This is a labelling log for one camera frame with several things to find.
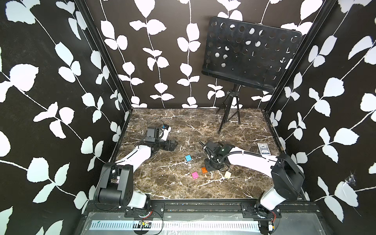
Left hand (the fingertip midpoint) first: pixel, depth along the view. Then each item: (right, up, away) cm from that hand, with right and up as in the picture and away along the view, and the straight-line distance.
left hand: (172, 139), depth 91 cm
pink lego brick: (+14, -20, -6) cm, 26 cm away
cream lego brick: (+34, -21, -5) cm, 40 cm away
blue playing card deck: (+60, -7, +5) cm, 61 cm away
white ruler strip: (+6, -40, -20) cm, 45 cm away
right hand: (+21, -15, -6) cm, 26 cm away
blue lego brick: (+10, -12, +1) cm, 16 cm away
